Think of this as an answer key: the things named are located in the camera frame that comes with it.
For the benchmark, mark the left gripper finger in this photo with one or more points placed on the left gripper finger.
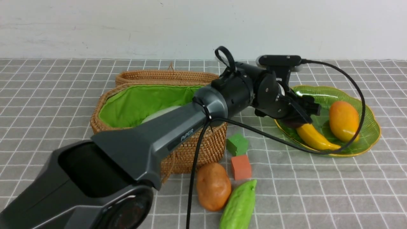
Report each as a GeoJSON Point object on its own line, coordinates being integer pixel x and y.
{"type": "Point", "coordinates": [308, 105]}

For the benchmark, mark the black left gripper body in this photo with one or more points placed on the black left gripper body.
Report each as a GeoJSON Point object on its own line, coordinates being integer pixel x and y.
{"type": "Point", "coordinates": [277, 101]}

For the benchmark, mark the yellow banana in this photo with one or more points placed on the yellow banana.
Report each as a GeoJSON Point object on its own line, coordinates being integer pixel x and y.
{"type": "Point", "coordinates": [313, 138]}

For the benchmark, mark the orange yellow mango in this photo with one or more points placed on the orange yellow mango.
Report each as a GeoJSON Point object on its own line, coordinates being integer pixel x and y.
{"type": "Point", "coordinates": [343, 120]}

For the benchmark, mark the brown potato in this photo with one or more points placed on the brown potato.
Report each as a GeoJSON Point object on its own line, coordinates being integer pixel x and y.
{"type": "Point", "coordinates": [213, 187]}

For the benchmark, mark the white radish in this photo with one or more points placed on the white radish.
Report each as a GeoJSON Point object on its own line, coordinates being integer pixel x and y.
{"type": "Point", "coordinates": [159, 113]}

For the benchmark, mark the green bitter gourd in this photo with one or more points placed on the green bitter gourd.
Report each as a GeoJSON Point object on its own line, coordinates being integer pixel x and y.
{"type": "Point", "coordinates": [238, 212]}

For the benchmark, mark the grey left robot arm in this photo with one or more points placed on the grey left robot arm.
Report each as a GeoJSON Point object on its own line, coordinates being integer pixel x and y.
{"type": "Point", "coordinates": [106, 182]}

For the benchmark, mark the green foam cube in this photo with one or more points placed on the green foam cube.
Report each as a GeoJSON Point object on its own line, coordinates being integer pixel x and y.
{"type": "Point", "coordinates": [237, 144]}

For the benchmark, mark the green glass leaf plate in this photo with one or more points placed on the green glass leaf plate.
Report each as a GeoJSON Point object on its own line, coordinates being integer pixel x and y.
{"type": "Point", "coordinates": [326, 96]}

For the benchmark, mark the orange foam cube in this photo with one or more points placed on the orange foam cube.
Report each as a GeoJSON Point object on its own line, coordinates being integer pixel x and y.
{"type": "Point", "coordinates": [241, 167]}

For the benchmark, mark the woven wicker basket lid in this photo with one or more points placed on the woven wicker basket lid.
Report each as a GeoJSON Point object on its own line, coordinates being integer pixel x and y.
{"type": "Point", "coordinates": [167, 77]}

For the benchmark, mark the woven wicker basket green lining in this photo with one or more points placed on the woven wicker basket green lining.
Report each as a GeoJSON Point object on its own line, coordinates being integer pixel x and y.
{"type": "Point", "coordinates": [128, 105]}

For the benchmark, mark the grey checkered tablecloth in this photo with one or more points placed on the grey checkered tablecloth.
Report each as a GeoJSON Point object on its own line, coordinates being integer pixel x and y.
{"type": "Point", "coordinates": [47, 103]}

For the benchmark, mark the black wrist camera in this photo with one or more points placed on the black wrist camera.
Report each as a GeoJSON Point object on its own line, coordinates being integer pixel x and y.
{"type": "Point", "coordinates": [281, 65]}

